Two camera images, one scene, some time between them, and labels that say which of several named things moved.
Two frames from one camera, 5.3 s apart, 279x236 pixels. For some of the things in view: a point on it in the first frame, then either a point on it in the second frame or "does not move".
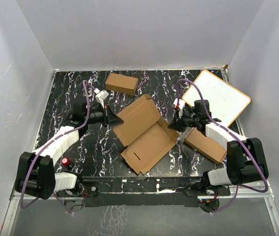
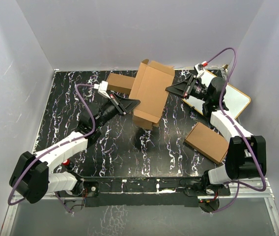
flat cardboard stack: x=206 y=146 does not move
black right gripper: x=177 y=125 -> x=184 y=88
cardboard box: x=146 y=135 -> x=149 y=86
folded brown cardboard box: x=121 y=83 does not move
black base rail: x=113 y=191 does not move
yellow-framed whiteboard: x=227 y=102 does not move
